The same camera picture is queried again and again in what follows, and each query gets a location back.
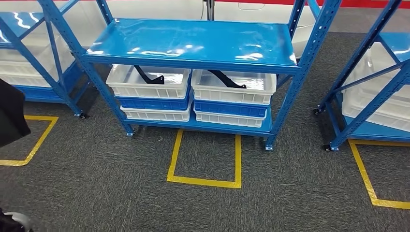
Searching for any black plastic panel part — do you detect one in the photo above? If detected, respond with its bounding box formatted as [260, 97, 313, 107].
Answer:
[0, 78, 32, 148]

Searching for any black curved plastic part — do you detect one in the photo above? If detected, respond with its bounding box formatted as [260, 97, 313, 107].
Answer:
[133, 65, 165, 85]
[207, 69, 247, 89]

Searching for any blue metal shelf rack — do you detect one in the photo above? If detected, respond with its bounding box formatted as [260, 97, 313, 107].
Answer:
[0, 0, 92, 120]
[37, 0, 343, 151]
[313, 0, 410, 153]

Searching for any blue plastic bin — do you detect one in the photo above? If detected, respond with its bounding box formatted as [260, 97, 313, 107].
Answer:
[115, 91, 193, 112]
[193, 99, 269, 118]

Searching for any yellow floor tape square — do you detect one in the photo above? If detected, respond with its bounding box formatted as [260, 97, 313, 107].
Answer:
[166, 129, 242, 189]

